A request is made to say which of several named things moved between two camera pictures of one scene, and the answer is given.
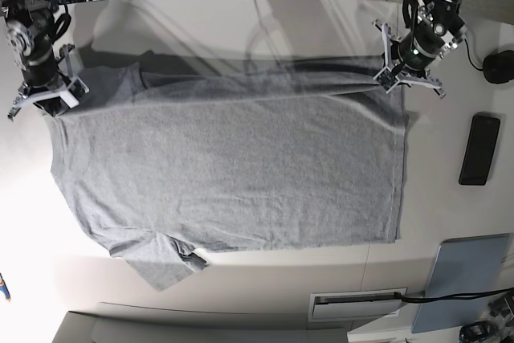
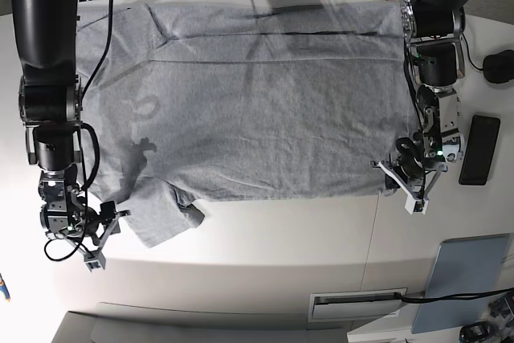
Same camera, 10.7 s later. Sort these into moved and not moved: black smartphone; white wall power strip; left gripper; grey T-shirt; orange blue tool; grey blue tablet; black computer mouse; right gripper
Moved: grey T-shirt; right gripper; left gripper
Not moved: black smartphone; black computer mouse; orange blue tool; grey blue tablet; white wall power strip
